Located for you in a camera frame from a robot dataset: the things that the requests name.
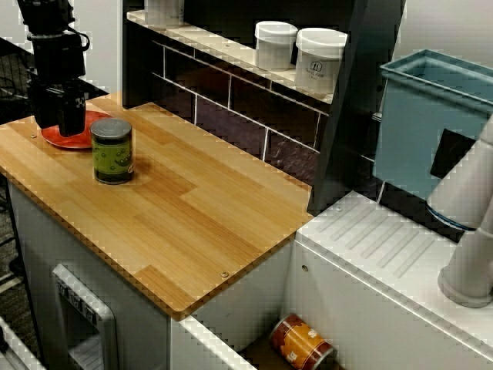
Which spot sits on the dark tile backsplash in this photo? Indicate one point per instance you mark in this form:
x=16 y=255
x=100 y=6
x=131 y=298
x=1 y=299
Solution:
x=239 y=123

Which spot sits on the white toy sink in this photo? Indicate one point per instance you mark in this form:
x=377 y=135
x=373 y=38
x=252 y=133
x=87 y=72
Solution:
x=377 y=277

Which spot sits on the white frame rail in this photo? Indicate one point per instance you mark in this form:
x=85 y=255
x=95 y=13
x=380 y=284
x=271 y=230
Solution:
x=15 y=347

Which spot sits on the light wooden shelf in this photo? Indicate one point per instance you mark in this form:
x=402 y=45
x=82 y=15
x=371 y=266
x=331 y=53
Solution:
x=215 y=40

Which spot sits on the plain white lidded jar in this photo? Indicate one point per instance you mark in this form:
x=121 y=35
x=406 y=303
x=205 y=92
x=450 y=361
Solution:
x=274 y=48

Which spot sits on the dark vertical post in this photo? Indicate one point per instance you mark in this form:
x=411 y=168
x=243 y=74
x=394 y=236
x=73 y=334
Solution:
x=358 y=115

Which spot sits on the white lidded jar with print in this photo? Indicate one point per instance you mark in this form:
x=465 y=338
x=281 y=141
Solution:
x=317 y=61

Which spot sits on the green label tin can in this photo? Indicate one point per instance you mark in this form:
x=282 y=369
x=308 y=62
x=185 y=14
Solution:
x=112 y=154

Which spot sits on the grey toy faucet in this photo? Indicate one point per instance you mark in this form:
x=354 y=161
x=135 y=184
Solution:
x=468 y=246

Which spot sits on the orange label soup can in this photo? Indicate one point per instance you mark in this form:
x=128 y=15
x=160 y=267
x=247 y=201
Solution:
x=298 y=341

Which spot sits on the blue-grey plastic bin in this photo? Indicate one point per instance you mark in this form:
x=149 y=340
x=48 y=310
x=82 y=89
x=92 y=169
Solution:
x=408 y=127

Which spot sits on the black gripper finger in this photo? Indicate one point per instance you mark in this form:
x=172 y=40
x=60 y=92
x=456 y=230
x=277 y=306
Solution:
x=72 y=113
x=46 y=112

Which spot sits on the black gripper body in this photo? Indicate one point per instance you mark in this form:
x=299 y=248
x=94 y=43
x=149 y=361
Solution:
x=58 y=58

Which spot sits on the white container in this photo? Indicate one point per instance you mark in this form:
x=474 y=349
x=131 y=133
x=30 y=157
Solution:
x=163 y=11

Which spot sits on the red round plate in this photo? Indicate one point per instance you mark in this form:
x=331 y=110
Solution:
x=77 y=142

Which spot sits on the white kitchen cabinet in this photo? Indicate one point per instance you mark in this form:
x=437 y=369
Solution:
x=42 y=239

